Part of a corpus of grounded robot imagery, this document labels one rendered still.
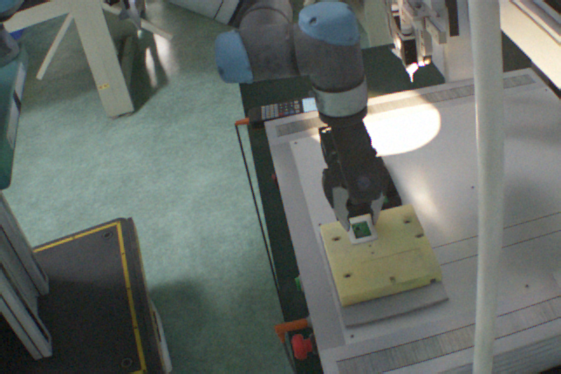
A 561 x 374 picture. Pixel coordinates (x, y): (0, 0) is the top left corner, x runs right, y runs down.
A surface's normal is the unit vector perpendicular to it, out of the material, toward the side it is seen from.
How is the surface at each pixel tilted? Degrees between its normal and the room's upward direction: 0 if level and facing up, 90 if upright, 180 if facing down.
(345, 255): 0
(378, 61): 0
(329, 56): 90
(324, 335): 0
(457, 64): 90
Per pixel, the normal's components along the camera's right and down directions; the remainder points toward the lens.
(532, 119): -0.17, -0.76
